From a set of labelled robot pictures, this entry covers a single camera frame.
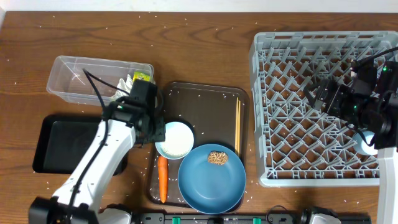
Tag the green snack packet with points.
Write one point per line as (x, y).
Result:
(141, 76)

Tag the white wrapper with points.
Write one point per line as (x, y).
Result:
(124, 86)

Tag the black waste tray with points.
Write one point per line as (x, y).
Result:
(63, 141)

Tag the orange carrot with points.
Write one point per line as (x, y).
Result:
(163, 177)

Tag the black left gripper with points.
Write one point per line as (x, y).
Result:
(156, 131)

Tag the wooden chopstick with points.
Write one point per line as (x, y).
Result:
(236, 126)

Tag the blue plate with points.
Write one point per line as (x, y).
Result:
(211, 188)

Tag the wooden chopstick right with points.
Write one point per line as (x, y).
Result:
(238, 127)

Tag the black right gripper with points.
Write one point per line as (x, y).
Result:
(326, 86)

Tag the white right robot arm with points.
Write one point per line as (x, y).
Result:
(369, 103)

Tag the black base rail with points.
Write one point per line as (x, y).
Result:
(217, 219)

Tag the light blue rice bowl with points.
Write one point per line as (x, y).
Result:
(179, 141)

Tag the clear plastic bin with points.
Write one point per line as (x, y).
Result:
(72, 78)

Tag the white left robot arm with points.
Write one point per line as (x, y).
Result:
(127, 121)

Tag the wooden chopstick left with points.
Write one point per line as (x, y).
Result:
(236, 126)

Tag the brown food scrap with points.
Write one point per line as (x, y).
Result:
(218, 158)

